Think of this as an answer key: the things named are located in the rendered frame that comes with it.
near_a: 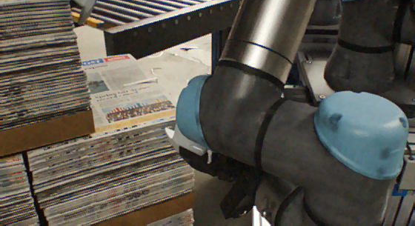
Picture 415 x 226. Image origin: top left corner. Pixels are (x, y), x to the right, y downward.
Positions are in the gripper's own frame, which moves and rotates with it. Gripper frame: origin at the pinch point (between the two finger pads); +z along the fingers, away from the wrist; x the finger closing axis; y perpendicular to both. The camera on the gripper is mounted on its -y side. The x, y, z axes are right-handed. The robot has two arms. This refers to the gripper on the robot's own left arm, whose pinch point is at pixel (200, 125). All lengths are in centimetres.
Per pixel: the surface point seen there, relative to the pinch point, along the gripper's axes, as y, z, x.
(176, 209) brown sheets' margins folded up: -23.4, 7.3, 1.8
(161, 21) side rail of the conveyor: -6, 79, -26
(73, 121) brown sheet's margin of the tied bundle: 1.4, 8.9, 18.1
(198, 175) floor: -86, 84, -42
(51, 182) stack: -8.7, 8.5, 23.6
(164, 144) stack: -7.4, 8.2, 3.1
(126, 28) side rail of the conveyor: -6, 74, -11
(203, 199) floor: -86, 68, -36
